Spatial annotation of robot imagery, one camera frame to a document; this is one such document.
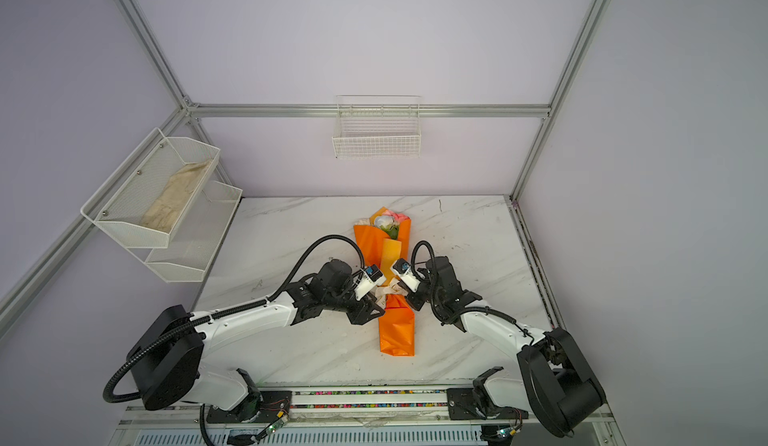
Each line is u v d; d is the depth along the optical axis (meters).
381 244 0.95
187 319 0.46
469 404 0.73
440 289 0.66
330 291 0.66
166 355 0.42
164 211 0.76
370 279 0.72
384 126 0.95
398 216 1.07
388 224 1.06
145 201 0.77
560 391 0.41
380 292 0.84
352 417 0.73
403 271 0.73
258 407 0.68
